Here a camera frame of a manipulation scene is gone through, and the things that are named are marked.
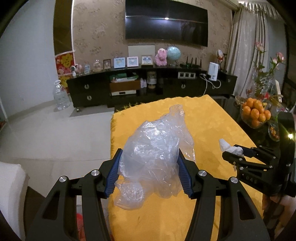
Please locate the green paper pile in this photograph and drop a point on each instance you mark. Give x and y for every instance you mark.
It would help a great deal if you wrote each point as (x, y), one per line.
(120, 77)

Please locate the black wall television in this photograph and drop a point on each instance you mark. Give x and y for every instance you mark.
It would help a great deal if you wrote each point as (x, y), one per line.
(166, 23)

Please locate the light blue globe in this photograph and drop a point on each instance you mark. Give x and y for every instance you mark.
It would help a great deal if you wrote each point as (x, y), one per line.
(174, 53)

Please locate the small pink figurine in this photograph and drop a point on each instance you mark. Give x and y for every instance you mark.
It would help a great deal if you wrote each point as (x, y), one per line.
(79, 68)

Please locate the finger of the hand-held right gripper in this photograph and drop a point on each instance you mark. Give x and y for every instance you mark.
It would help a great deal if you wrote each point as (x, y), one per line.
(233, 158)
(252, 151)

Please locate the beige curtain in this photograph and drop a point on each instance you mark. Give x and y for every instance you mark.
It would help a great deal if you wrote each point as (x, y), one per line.
(245, 46)

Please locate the white framed picture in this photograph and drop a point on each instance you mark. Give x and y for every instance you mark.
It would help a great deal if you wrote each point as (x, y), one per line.
(147, 60)

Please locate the small white camera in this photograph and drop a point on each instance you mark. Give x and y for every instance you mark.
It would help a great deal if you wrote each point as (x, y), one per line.
(74, 70)

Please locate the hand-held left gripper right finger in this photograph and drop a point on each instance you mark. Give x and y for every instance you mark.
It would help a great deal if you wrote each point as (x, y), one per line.
(185, 176)

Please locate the red white ornament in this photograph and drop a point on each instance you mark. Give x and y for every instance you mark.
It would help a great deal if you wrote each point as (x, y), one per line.
(220, 55)

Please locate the black television cabinet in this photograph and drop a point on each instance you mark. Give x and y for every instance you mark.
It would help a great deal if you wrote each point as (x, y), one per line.
(92, 88)

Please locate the black router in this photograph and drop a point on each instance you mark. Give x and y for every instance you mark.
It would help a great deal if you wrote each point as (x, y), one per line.
(190, 65)

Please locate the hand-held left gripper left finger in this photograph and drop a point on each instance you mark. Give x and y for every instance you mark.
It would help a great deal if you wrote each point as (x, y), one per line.
(113, 176)

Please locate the pile of oranges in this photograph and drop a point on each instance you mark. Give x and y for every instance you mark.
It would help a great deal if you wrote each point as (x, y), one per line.
(254, 112)

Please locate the red festive wall poster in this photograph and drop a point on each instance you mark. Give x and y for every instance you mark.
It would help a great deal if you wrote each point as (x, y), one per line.
(64, 62)

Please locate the dark framed picture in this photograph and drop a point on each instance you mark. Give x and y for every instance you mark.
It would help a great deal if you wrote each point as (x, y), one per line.
(106, 63)

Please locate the large clear water bottle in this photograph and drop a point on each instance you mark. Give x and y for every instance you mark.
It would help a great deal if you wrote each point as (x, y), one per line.
(61, 97)

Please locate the small blue ornament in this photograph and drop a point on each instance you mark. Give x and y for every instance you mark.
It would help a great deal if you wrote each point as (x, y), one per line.
(86, 68)

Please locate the white socket panel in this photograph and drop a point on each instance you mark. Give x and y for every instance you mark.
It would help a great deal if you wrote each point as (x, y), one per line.
(186, 75)

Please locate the white tissue lump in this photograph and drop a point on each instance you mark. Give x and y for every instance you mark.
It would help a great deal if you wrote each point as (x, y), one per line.
(225, 144)

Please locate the blue framed picture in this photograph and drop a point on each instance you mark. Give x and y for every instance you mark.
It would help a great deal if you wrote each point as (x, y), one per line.
(119, 62)

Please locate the yellow tablecloth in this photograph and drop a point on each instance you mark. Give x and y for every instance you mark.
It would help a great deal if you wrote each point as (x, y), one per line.
(208, 120)

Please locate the glass dome ornament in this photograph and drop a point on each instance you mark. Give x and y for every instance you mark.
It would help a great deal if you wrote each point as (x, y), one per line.
(97, 66)

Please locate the pink artificial flowers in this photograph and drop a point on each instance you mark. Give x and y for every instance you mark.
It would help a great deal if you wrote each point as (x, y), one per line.
(260, 47)

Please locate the clear plastic bag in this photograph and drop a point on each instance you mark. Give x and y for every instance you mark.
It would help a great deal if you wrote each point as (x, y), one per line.
(152, 148)

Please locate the pink framed picture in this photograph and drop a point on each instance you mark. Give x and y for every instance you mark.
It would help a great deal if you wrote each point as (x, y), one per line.
(132, 61)

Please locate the white upright device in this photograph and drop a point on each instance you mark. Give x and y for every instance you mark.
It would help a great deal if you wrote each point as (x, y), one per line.
(213, 71)

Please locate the small bowl of fruit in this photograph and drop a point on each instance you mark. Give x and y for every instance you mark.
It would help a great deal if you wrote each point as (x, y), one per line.
(274, 132)

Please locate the pink plush toy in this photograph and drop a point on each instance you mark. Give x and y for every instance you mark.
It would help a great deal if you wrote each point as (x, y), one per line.
(161, 56)

